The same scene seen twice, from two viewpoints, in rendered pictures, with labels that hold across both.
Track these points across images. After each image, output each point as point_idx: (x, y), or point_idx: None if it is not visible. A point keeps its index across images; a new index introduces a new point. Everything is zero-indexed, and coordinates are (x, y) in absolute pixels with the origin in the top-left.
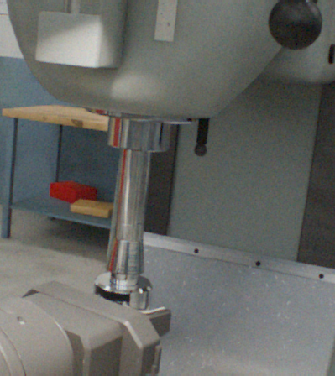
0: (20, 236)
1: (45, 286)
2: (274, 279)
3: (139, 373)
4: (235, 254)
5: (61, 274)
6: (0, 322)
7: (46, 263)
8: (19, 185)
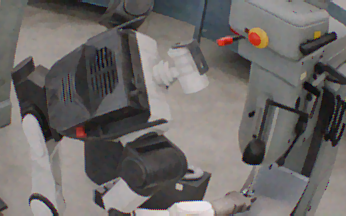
0: (205, 57)
1: (232, 192)
2: (293, 178)
3: (245, 210)
4: (287, 169)
5: (235, 101)
6: (222, 203)
7: (225, 88)
8: (206, 14)
